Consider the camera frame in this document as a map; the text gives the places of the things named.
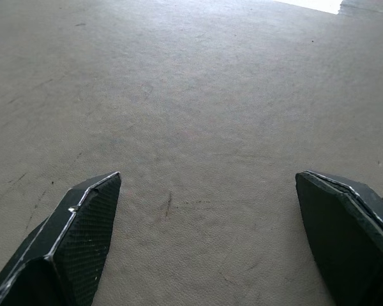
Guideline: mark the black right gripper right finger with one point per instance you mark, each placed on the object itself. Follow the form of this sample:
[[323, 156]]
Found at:
[[348, 236]]

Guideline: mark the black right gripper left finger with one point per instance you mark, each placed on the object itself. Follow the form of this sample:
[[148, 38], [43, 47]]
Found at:
[[67, 248]]

